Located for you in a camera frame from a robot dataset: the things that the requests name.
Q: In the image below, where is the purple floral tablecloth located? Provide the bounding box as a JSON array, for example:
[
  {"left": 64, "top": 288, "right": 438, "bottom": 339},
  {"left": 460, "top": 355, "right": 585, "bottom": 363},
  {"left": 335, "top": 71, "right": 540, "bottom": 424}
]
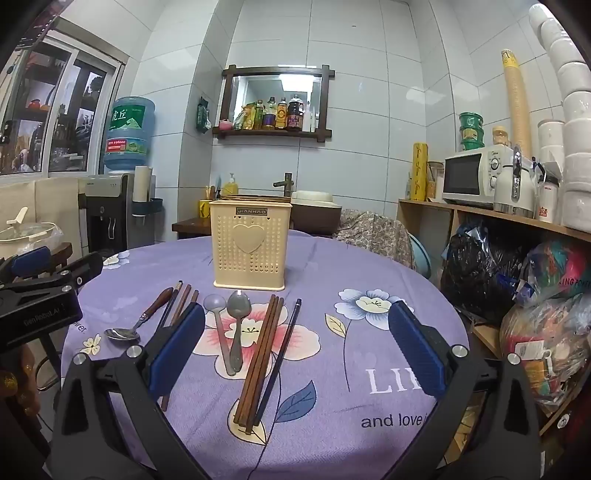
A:
[{"left": 60, "top": 230, "right": 472, "bottom": 480}]

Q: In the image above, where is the white electric kettle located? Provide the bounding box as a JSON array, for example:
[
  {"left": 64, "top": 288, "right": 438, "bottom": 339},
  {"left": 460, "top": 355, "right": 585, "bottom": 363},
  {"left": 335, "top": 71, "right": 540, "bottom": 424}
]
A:
[{"left": 493, "top": 145, "right": 536, "bottom": 217}]

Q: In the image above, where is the wooden framed wall mirror shelf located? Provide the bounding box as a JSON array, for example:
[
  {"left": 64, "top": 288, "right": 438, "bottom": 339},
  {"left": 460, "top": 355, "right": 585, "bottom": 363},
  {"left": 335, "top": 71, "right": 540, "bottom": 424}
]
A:
[{"left": 213, "top": 65, "right": 336, "bottom": 145}]

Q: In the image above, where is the beige plastic tub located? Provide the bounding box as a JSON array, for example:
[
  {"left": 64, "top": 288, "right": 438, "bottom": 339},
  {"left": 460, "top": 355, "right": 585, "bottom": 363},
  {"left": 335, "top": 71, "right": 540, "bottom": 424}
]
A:
[{"left": 291, "top": 190, "right": 336, "bottom": 206}]

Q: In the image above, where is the blue water jug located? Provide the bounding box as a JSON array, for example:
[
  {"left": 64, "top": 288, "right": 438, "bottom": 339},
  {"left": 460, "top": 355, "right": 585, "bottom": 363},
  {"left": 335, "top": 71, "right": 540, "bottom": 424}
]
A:
[{"left": 102, "top": 96, "right": 157, "bottom": 175}]

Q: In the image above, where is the wooden shelf unit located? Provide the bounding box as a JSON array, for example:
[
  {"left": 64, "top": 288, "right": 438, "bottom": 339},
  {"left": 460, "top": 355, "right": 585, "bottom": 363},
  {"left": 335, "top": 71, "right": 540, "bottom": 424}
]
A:
[{"left": 397, "top": 198, "right": 591, "bottom": 444}]

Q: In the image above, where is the blue-grey cup holder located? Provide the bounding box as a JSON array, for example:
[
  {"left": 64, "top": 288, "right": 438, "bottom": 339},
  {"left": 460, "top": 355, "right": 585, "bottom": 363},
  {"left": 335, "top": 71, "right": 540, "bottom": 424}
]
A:
[{"left": 130, "top": 198, "right": 164, "bottom": 217}]

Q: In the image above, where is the green hanging packet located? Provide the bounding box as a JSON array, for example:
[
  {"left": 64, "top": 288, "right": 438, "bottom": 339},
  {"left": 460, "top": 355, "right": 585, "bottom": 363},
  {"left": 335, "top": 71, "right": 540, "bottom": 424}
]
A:
[{"left": 196, "top": 97, "right": 212, "bottom": 134}]

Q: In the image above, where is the grey water dispenser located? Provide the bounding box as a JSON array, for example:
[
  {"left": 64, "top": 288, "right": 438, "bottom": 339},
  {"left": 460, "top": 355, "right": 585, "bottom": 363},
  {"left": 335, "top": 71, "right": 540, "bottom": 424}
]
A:
[{"left": 78, "top": 173, "right": 134, "bottom": 254}]

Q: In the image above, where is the stack of white cups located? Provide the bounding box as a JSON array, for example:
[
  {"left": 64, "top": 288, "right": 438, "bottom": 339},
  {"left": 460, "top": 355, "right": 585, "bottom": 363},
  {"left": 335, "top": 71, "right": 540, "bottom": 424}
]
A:
[{"left": 538, "top": 119, "right": 566, "bottom": 169}]

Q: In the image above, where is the person's left hand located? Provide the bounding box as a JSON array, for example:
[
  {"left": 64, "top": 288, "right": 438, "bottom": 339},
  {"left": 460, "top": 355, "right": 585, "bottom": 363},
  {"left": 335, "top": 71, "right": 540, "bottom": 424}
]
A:
[{"left": 0, "top": 348, "right": 43, "bottom": 417}]

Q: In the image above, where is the window with metal frame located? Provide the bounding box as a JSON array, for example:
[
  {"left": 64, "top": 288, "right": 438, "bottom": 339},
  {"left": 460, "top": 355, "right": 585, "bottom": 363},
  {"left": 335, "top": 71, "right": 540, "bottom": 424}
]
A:
[{"left": 0, "top": 28, "right": 126, "bottom": 177}]

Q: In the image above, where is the colourful plastic bag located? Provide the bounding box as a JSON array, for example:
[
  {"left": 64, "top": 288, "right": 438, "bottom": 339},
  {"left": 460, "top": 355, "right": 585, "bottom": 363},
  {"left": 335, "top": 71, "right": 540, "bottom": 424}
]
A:
[{"left": 515, "top": 237, "right": 591, "bottom": 310}]

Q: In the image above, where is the patterned cloth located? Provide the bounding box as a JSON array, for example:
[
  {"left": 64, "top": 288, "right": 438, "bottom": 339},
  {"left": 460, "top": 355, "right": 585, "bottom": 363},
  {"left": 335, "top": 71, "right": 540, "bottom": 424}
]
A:
[{"left": 335, "top": 209, "right": 416, "bottom": 269}]

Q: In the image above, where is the dark blue chopstick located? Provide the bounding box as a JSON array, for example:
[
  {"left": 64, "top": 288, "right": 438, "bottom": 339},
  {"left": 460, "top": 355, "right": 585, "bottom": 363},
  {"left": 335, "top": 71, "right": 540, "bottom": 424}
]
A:
[{"left": 253, "top": 298, "right": 303, "bottom": 424}]

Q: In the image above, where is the yellow snack bag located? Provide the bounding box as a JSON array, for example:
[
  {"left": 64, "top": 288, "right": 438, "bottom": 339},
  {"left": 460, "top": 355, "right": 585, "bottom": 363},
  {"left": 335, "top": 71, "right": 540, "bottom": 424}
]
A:
[{"left": 233, "top": 102, "right": 257, "bottom": 131}]

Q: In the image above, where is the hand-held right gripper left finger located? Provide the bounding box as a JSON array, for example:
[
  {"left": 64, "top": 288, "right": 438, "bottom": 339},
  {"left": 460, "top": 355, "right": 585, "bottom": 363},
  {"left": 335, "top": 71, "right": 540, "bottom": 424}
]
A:
[{"left": 46, "top": 302, "right": 206, "bottom": 480}]

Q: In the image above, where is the white thermos bottle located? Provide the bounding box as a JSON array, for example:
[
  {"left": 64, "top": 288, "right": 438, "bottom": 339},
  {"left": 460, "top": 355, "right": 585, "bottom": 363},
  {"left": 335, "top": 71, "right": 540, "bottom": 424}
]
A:
[{"left": 536, "top": 159, "right": 560, "bottom": 223}]

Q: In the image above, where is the black chopstick silver tip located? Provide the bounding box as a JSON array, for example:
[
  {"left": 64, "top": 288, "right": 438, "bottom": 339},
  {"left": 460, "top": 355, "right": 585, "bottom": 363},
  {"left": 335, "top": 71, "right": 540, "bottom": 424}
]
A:
[{"left": 154, "top": 281, "right": 183, "bottom": 333}]

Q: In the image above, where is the wooden handled metal spoon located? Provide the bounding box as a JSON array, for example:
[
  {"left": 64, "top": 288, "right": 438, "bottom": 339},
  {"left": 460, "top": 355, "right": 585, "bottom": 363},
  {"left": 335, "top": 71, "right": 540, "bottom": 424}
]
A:
[{"left": 104, "top": 287, "right": 174, "bottom": 344}]

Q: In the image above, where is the beige plastic utensil holder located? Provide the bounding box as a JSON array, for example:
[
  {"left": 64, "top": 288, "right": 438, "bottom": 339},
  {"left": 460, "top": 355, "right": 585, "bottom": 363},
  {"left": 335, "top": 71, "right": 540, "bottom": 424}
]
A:
[{"left": 209, "top": 199, "right": 295, "bottom": 292}]

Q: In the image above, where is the clear bag of packets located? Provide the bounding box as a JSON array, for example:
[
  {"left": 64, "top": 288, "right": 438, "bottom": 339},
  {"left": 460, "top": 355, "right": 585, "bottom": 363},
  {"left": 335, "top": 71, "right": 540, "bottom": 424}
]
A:
[{"left": 499, "top": 295, "right": 591, "bottom": 408}]

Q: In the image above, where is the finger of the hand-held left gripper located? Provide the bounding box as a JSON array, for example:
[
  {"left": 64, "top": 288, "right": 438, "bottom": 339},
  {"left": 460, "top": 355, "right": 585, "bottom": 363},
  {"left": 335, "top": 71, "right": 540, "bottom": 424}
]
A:
[
  {"left": 0, "top": 246, "right": 52, "bottom": 284},
  {"left": 14, "top": 252, "right": 103, "bottom": 291}
]

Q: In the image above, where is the black plastic bag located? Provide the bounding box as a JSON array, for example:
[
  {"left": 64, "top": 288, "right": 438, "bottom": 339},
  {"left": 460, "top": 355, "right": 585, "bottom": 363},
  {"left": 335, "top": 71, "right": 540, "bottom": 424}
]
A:
[{"left": 441, "top": 222, "right": 522, "bottom": 324}]

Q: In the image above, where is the yellow tube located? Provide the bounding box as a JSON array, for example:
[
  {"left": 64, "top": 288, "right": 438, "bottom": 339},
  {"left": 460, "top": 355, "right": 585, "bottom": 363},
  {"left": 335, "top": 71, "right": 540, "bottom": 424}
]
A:
[{"left": 412, "top": 142, "right": 428, "bottom": 202}]

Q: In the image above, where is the light blue basin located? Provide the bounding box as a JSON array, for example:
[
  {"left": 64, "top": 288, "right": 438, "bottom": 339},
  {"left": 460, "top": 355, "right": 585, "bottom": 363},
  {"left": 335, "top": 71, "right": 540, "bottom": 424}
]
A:
[{"left": 409, "top": 233, "right": 433, "bottom": 280}]

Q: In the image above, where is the glass jar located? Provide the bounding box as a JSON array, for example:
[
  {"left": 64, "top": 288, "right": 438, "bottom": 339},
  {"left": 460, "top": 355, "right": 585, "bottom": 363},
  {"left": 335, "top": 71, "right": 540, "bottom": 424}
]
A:
[{"left": 427, "top": 161, "right": 444, "bottom": 200}]

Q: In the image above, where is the white microwave oven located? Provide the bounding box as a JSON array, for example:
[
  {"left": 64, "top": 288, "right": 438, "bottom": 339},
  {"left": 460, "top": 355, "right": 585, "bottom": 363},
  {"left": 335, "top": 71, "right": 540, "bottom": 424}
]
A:
[{"left": 442, "top": 146, "right": 514, "bottom": 209}]

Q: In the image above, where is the stack of white bowls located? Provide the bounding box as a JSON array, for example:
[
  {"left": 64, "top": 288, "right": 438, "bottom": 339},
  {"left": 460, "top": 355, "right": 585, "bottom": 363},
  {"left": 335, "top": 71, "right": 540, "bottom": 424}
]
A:
[{"left": 529, "top": 4, "right": 591, "bottom": 232}]

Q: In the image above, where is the stack of green bowls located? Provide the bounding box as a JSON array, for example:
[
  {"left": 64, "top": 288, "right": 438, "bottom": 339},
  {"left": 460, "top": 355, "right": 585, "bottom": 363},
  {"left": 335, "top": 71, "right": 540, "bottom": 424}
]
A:
[{"left": 458, "top": 112, "right": 485, "bottom": 152}]

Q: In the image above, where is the tall yellow cup stack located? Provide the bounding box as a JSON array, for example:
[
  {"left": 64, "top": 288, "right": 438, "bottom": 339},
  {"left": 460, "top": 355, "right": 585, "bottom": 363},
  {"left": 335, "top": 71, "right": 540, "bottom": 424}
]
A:
[{"left": 501, "top": 50, "right": 532, "bottom": 148}]

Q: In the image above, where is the white paper cup stack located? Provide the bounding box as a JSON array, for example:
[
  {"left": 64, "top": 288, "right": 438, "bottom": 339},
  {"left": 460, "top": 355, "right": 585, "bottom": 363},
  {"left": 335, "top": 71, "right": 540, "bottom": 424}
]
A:
[{"left": 132, "top": 166, "right": 154, "bottom": 204}]

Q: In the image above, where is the dark soy sauce bottle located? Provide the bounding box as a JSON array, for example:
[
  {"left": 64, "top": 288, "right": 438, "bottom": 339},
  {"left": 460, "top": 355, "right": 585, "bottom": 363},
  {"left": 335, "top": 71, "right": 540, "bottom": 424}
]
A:
[{"left": 287, "top": 95, "right": 303, "bottom": 132}]

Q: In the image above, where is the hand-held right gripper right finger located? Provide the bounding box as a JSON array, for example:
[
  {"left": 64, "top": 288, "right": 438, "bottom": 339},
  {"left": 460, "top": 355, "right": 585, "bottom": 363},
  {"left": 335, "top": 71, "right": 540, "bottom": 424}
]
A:
[{"left": 388, "top": 301, "right": 543, "bottom": 480}]

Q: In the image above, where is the dark wooden counter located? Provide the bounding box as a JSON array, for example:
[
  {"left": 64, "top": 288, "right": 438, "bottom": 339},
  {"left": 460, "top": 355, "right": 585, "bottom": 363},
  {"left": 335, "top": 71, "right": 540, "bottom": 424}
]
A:
[{"left": 172, "top": 218, "right": 213, "bottom": 240}]

